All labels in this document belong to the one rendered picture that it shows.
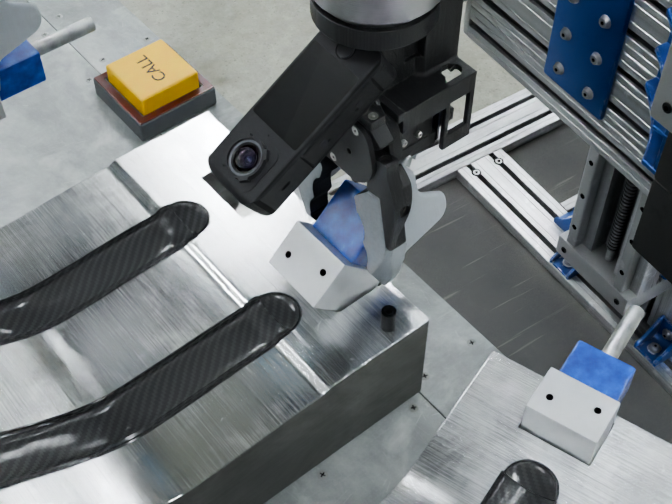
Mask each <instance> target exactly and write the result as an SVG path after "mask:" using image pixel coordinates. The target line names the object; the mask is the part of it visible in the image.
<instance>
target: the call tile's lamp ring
mask: <svg viewBox="0 0 672 504"><path fill-rule="evenodd" d="M196 71H197V70H196ZM197 73H198V80H199V82H200V83H201V84H202V85H203V86H202V87H200V88H198V89H196V90H194V91H192V92H190V93H188V94H186V95H184V96H182V97H181V98H179V99H177V100H175V101H173V102H171V103H169V104H167V105H165V106H163V107H161V108H159V109H157V110H155V111H153V112H151V113H150V114H148V115H146V116H144V117H142V116H141V115H140V114H139V113H138V112H137V111H136V110H135V109H134V108H133V107H132V106H131V105H130V104H129V103H128V102H127V101H126V100H125V99H124V98H123V97H122V96H121V95H120V94H119V93H118V92H117V91H116V90H115V89H114V88H113V87H112V86H111V85H110V84H109V83H108V82H107V81H106V80H105V78H107V77H108V75H107V72H104V73H102V74H100V75H98V76H96V77H94V79H95V80H96V81H97V82H98V83H99V84H100V85H101V86H102V87H103V88H104V89H105V90H106V91H107V92H108V93H109V94H110V95H111V96H112V97H113V98H114V99H115V100H116V101H117V102H118V103H119V104H120V105H121V106H122V107H123V108H124V109H125V110H126V111H127V112H128V113H129V114H130V115H131V117H132V118H133V119H134V120H135V121H136V122H137V123H138V124H139V125H143V124H144V123H146V122H148V121H150V120H152V119H154V118H156V117H158V116H160V115H162V114H164V113H166V112H168V111H170V110H171V109H173V108H175V107H177V106H179V105H181V104H183V103H185V102H187V101H189V100H191V99H193V98H195V97H197V96H198V95H200V94H202V93H204V92H206V91H208V90H210V89H212V88H214V86H213V85H212V84H211V83H210V82H209V81H207V80H206V79H205V78H204V77H203V76H202V75H201V74H200V73H199V72H198V71H197Z"/></svg>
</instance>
